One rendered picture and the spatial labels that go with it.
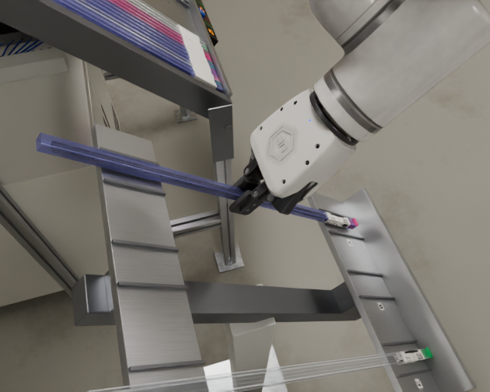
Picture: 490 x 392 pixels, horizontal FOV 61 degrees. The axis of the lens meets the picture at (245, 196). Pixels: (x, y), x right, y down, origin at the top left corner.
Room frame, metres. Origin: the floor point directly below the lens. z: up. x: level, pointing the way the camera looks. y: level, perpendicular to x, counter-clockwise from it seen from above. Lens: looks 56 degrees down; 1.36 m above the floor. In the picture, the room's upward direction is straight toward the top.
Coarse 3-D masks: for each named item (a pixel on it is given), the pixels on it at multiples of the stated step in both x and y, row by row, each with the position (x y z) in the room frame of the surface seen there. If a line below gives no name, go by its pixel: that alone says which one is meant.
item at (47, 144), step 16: (48, 144) 0.24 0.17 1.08; (64, 144) 0.25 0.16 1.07; (80, 144) 0.26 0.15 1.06; (80, 160) 0.25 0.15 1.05; (96, 160) 0.25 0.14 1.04; (112, 160) 0.26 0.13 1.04; (128, 160) 0.27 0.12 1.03; (144, 176) 0.26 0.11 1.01; (160, 176) 0.27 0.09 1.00; (176, 176) 0.27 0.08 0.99; (192, 176) 0.29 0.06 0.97; (208, 192) 0.28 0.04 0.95; (224, 192) 0.29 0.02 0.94; (240, 192) 0.30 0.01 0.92; (272, 208) 0.30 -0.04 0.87; (304, 208) 0.33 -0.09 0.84; (352, 224) 0.35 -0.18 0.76
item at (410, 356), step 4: (404, 352) 0.14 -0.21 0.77; (408, 352) 0.14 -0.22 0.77; (412, 352) 0.14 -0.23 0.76; (416, 352) 0.14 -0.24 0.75; (420, 352) 0.14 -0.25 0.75; (404, 356) 0.13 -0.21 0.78; (408, 356) 0.13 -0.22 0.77; (412, 356) 0.14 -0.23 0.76; (416, 356) 0.14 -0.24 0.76; (420, 356) 0.14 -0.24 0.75; (404, 360) 0.13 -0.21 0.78; (408, 360) 0.13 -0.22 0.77; (412, 360) 0.13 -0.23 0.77; (416, 360) 0.13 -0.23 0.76; (420, 360) 0.14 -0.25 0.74; (400, 364) 0.12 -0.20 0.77
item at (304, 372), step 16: (400, 352) 0.14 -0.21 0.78; (272, 368) 0.08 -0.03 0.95; (288, 368) 0.09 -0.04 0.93; (304, 368) 0.09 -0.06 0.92; (320, 368) 0.09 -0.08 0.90; (336, 368) 0.10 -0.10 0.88; (352, 368) 0.10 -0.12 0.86; (368, 368) 0.11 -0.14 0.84; (144, 384) 0.05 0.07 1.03; (160, 384) 0.06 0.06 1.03; (176, 384) 0.06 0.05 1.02; (192, 384) 0.06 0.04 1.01; (208, 384) 0.06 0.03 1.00; (224, 384) 0.06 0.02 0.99; (240, 384) 0.06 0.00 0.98; (256, 384) 0.07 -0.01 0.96; (272, 384) 0.07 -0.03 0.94
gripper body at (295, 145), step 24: (312, 96) 0.34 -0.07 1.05; (288, 120) 0.33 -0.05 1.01; (312, 120) 0.32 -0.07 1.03; (264, 144) 0.32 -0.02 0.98; (288, 144) 0.31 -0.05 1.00; (312, 144) 0.29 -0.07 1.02; (336, 144) 0.28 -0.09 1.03; (264, 168) 0.30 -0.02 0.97; (288, 168) 0.28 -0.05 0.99; (312, 168) 0.27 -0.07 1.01; (336, 168) 0.28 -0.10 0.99; (288, 192) 0.26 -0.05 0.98; (312, 192) 0.27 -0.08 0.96
